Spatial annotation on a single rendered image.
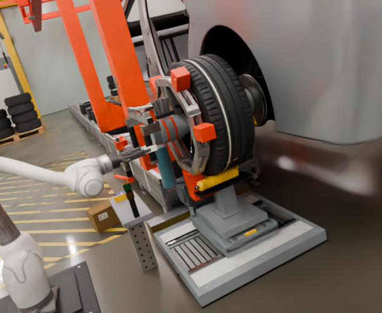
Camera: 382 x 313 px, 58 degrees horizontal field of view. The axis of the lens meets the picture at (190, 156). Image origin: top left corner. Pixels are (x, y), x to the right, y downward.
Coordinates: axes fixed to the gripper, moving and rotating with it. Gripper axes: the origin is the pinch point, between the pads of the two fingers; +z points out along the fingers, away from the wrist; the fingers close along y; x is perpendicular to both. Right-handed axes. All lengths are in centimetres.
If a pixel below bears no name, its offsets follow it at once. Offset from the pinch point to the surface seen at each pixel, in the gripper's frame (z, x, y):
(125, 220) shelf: -21.3, -37.9, -15.3
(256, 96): 69, 6, -7
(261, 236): 47, -71, 7
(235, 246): 29, -69, 7
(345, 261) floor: 73, -83, 42
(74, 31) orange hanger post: 14, 85, -253
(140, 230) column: -13, -55, -31
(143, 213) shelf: -10.9, -37.8, -14.5
